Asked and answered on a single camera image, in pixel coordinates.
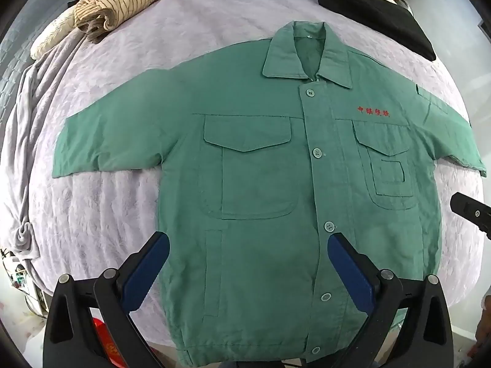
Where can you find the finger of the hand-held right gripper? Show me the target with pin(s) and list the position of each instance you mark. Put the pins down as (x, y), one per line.
(470, 211)

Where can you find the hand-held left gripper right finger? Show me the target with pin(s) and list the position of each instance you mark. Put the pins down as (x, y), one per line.
(351, 268)

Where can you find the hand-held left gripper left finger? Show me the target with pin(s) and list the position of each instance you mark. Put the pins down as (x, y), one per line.
(147, 266)

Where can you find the green work jacket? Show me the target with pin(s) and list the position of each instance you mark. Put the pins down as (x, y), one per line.
(268, 184)

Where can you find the red object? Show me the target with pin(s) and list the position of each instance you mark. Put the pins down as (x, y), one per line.
(105, 341)

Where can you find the white power strip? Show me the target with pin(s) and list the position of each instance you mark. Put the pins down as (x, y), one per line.
(17, 276)

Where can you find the black folded garment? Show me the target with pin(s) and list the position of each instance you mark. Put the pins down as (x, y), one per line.
(376, 11)

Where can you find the grey quilted headboard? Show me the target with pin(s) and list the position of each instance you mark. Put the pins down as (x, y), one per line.
(15, 69)

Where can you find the cream quilted pillow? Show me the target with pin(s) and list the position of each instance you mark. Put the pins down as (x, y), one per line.
(50, 38)

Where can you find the lavender embossed blanket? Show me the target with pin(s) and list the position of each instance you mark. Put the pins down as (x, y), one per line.
(230, 15)

